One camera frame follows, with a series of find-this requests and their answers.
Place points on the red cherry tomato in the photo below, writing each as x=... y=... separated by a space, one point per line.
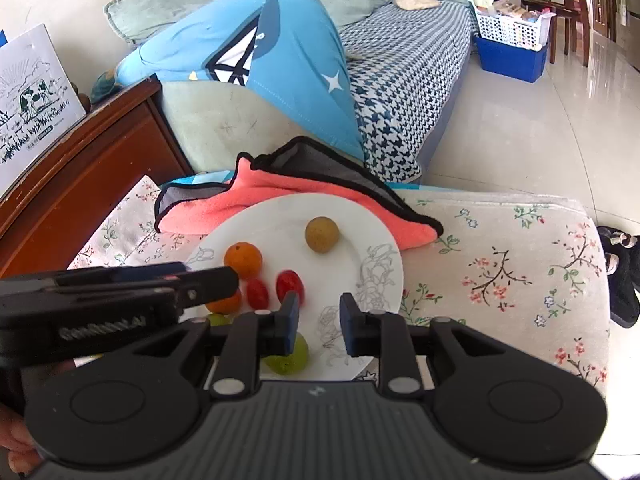
x=257 y=292
x=290 y=282

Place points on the cream cushion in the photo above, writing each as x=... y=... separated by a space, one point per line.
x=417 y=2

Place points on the blue patterned cushion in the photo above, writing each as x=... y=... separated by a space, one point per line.
x=280 y=45

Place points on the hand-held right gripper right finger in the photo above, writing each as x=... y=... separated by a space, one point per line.
x=350 y=325

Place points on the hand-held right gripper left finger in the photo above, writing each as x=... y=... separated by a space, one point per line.
x=289 y=322

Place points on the brown wooden cabinet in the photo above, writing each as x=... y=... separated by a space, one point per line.
x=100 y=170

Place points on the teal patterned cushion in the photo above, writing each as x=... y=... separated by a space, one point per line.
x=107 y=87

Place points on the cow print cardboard box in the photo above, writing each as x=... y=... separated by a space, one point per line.
x=35 y=95

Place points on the white floral plate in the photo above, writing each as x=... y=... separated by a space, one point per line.
x=350 y=240

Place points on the large green jujube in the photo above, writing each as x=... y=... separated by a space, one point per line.
x=301 y=356

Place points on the small orange citrus fruit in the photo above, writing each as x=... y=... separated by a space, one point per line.
x=242 y=260
x=225 y=305

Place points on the brown longan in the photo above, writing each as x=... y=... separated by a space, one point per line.
x=322 y=234

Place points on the pink towel with black trim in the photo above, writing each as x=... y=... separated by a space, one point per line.
x=250 y=195

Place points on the person's left hand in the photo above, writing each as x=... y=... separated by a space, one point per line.
x=12 y=440

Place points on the white plastic basket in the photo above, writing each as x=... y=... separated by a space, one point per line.
x=510 y=27

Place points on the floral table cloth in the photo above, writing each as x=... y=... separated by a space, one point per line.
x=500 y=240

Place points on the blue plastic bin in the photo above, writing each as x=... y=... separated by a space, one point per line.
x=510 y=60

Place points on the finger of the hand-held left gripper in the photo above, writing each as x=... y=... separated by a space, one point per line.
x=125 y=275
x=215 y=285

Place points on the houndstooth sofa cover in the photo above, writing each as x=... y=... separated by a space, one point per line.
x=400 y=85

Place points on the black slipper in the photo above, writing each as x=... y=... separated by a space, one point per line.
x=625 y=280

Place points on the pale green pillow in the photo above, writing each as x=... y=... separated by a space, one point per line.
x=165 y=10

